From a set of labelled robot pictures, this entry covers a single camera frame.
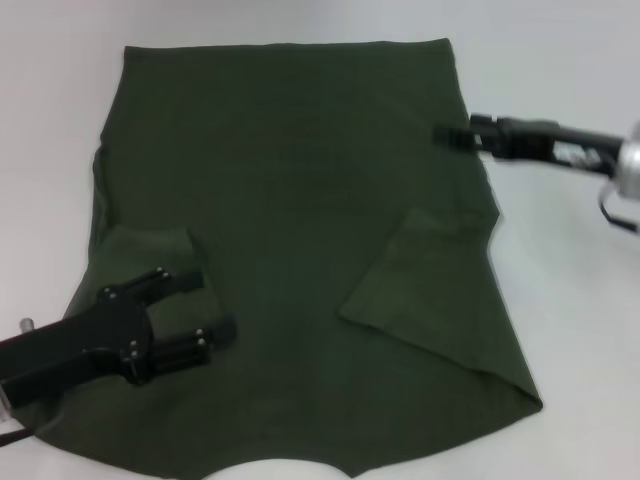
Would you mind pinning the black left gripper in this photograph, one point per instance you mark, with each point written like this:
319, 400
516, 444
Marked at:
75, 345

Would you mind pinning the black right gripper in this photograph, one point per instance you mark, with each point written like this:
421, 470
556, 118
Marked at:
530, 142

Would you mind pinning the dark green t-shirt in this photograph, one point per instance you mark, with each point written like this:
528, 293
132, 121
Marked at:
300, 225

